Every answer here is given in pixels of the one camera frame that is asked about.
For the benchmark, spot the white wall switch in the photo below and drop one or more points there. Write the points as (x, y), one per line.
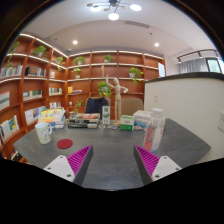
(155, 97)

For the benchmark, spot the wooden artist mannequin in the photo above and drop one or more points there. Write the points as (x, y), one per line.
(117, 96)

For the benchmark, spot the black track light rail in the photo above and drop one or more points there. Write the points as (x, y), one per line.
(196, 52)

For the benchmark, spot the small green white box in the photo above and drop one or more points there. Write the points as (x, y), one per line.
(127, 123)

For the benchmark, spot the stack of colourful books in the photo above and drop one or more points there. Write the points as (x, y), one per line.
(51, 118)

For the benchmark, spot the flat round red coaster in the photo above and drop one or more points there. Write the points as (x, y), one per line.
(64, 143)

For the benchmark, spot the branched ceiling lamp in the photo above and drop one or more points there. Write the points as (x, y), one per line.
(113, 15)

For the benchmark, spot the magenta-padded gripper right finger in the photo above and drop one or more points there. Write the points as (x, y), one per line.
(166, 166)

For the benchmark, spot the yellow striped white mug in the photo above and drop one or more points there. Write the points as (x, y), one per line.
(42, 133)

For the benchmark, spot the tall green white carton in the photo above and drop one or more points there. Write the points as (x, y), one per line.
(106, 116)

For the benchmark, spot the ceiling air vent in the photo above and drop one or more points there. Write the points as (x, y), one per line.
(136, 24)

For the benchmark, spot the tan chair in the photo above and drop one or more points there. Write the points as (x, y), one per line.
(131, 106)

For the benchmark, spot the dark chair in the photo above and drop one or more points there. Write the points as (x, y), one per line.
(95, 105)

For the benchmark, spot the stack of white boxes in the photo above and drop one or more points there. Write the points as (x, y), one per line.
(141, 118)

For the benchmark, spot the wooden bookshelf unit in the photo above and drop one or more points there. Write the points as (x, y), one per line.
(96, 71)

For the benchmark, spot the clear plastic water bottle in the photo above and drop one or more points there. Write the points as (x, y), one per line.
(153, 133)

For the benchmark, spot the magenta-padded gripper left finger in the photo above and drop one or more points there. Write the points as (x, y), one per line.
(58, 166)

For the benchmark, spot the small round printed badge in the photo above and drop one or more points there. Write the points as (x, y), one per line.
(101, 126)
(113, 127)

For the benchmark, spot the grey curtain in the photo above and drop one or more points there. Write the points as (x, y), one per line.
(193, 65)

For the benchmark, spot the stack of dark books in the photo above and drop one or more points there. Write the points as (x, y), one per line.
(83, 120)

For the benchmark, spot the round recessed ceiling light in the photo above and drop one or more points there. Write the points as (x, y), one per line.
(75, 42)
(156, 44)

